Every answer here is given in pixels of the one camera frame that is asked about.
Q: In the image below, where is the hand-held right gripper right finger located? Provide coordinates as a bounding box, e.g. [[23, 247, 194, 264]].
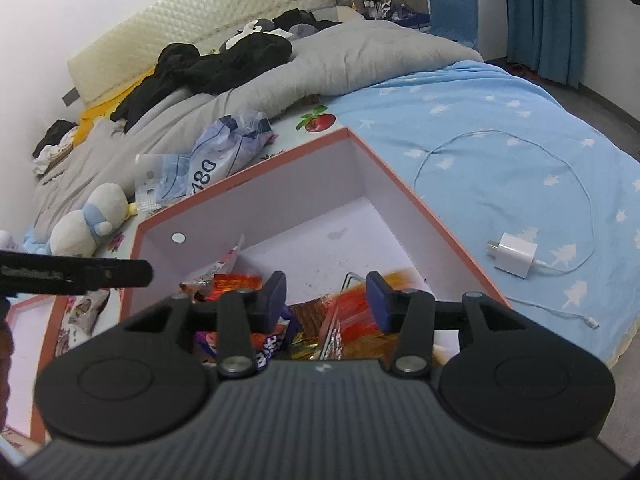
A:
[[365, 271, 521, 377]]

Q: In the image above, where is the purple snack packet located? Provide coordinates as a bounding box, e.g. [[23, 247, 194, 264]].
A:
[[197, 317, 296, 368]]

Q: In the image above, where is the cream quilted headboard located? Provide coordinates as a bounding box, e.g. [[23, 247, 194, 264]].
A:
[[67, 0, 335, 106]]

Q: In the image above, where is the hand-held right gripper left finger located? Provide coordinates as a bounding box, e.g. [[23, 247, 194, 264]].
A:
[[122, 270, 288, 380]]

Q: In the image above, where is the pink cardboard box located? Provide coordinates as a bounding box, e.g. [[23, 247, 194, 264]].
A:
[[119, 127, 511, 361]]

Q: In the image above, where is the white charger plug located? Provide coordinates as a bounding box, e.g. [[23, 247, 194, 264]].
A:
[[487, 232, 538, 279]]

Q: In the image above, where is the pink box lid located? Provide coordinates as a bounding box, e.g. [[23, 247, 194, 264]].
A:
[[0, 294, 71, 445]]

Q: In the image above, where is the clear green-label snack packet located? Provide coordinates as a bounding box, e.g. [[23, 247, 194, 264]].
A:
[[320, 269, 431, 361]]

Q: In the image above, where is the floral bed sheet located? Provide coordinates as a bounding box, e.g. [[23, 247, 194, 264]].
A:
[[0, 104, 346, 461]]

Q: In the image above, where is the blue and white plastic bag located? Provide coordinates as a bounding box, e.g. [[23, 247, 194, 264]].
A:
[[135, 112, 278, 211]]

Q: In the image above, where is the black and white clothes pile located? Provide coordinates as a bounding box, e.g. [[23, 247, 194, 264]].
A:
[[32, 119, 78, 176]]

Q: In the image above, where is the white charger cable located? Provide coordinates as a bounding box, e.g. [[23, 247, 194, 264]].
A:
[[414, 130, 601, 330]]

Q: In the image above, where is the yellow cloth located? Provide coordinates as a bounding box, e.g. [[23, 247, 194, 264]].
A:
[[72, 72, 156, 146]]

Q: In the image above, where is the white and blue plush penguin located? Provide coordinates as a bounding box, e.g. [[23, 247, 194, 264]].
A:
[[47, 182, 138, 257]]

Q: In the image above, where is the red-orange snack packet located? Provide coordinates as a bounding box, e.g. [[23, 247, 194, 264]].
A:
[[212, 274, 263, 295]]

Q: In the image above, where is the grey blanket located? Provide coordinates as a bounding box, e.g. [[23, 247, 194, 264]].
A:
[[34, 20, 485, 241]]

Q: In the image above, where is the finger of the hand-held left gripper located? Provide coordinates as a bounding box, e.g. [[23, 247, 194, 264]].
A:
[[85, 258, 154, 291]]

